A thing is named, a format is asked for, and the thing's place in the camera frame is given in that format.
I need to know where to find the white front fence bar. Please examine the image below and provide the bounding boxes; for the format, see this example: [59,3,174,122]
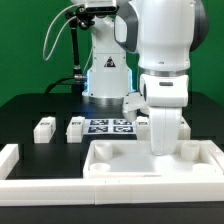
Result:
[0,176,224,206]

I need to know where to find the black camera on pole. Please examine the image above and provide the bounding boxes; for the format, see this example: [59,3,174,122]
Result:
[77,0,118,14]

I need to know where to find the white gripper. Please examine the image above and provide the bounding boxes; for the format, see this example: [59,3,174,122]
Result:
[122,92,149,122]

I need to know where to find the grey looped cable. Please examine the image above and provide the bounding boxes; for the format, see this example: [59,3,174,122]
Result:
[42,3,81,62]

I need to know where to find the white desk top tray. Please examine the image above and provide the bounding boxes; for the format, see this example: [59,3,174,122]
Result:
[83,140,224,178]

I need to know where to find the white left fence bar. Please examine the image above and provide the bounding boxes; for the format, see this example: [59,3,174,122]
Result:
[0,144,19,180]

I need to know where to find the white fence bar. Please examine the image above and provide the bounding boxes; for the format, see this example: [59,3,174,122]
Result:
[0,176,224,206]
[0,144,19,180]
[210,142,224,172]

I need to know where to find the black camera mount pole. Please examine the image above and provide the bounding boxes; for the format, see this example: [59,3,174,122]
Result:
[65,11,84,95]

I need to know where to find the white right fence bar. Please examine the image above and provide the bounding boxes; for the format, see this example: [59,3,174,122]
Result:
[210,142,224,172]

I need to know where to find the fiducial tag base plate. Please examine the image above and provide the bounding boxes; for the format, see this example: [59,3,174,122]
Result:
[83,119,136,135]

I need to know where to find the black cable on table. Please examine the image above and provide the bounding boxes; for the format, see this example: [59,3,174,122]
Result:
[44,76,78,94]

